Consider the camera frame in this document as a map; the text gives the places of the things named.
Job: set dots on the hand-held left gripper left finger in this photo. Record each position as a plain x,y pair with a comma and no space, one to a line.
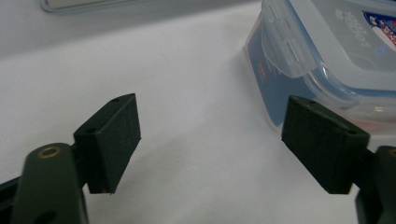
106,146

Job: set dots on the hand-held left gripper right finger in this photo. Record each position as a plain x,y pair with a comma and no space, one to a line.
327,149

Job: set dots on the clear plastic food container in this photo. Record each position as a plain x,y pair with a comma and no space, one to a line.
336,53

